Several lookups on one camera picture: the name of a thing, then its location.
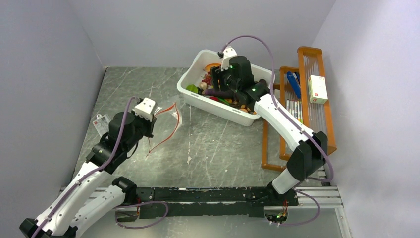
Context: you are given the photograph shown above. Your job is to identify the dark purple toy eggplant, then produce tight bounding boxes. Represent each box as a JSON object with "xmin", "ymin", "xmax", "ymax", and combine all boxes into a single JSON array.
[{"xmin": 258, "ymin": 79, "xmax": 267, "ymax": 87}]

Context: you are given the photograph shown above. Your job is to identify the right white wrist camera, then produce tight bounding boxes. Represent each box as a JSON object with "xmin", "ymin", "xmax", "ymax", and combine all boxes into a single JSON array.
[{"xmin": 218, "ymin": 46, "xmax": 237, "ymax": 71}]

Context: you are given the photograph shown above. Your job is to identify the orange wooden rack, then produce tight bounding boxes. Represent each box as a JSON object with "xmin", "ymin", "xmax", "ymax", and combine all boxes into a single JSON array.
[{"xmin": 274, "ymin": 46, "xmax": 337, "ymax": 155}]

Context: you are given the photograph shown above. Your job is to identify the white small carton box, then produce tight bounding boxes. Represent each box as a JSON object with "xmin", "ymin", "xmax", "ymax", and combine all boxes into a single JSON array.
[{"xmin": 308, "ymin": 75, "xmax": 328, "ymax": 105}]

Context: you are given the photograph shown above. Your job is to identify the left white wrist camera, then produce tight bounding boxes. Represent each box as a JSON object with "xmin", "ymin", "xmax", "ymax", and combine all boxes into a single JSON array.
[{"xmin": 134, "ymin": 97, "xmax": 157, "ymax": 122}]

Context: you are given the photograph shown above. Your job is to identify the red toy grapes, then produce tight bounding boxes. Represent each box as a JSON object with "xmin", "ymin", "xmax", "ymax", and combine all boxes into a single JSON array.
[{"xmin": 202, "ymin": 73, "xmax": 212, "ymax": 86}]

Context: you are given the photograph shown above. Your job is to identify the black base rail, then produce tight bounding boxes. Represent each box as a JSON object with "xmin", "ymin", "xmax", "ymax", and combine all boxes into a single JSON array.
[{"xmin": 122, "ymin": 186, "xmax": 299, "ymax": 219}]

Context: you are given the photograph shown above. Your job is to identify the green toy lime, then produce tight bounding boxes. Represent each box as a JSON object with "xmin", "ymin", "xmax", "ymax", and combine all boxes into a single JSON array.
[{"xmin": 186, "ymin": 84, "xmax": 200, "ymax": 94}]

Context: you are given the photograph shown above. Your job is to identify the clear zip top bag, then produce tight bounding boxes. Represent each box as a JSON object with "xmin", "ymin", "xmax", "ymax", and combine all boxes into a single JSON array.
[{"xmin": 146, "ymin": 95, "xmax": 183, "ymax": 157}]

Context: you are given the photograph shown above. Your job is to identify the set of coloured markers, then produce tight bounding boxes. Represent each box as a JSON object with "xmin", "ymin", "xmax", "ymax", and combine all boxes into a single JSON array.
[{"xmin": 286, "ymin": 99, "xmax": 304, "ymax": 123}]

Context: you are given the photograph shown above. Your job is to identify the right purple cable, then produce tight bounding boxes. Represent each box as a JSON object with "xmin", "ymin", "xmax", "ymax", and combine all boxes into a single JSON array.
[{"xmin": 218, "ymin": 35, "xmax": 335, "ymax": 227}]

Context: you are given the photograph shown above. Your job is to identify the blue handled tool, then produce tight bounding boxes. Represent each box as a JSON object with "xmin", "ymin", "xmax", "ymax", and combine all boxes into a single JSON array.
[{"xmin": 286, "ymin": 71, "xmax": 302, "ymax": 99}]

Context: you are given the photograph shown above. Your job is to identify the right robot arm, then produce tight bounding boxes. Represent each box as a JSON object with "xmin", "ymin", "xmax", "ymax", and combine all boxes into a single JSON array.
[{"xmin": 210, "ymin": 53, "xmax": 328, "ymax": 205}]

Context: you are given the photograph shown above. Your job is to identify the orange toy melon slice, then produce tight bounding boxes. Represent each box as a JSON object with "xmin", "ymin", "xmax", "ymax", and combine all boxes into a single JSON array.
[{"xmin": 204, "ymin": 63, "xmax": 221, "ymax": 73}]

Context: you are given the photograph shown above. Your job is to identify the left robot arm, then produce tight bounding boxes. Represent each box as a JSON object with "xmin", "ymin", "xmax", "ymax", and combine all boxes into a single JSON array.
[{"xmin": 19, "ymin": 109, "xmax": 156, "ymax": 238}]

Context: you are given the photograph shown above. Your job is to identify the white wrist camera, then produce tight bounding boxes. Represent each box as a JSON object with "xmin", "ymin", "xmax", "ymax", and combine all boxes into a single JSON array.
[
  {"xmin": 134, "ymin": 97, "xmax": 157, "ymax": 122},
  {"xmin": 218, "ymin": 46, "xmax": 237, "ymax": 71}
]

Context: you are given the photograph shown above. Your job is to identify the white tag card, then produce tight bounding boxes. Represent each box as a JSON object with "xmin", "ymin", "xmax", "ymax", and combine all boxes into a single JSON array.
[{"xmin": 93, "ymin": 114, "xmax": 110, "ymax": 136}]

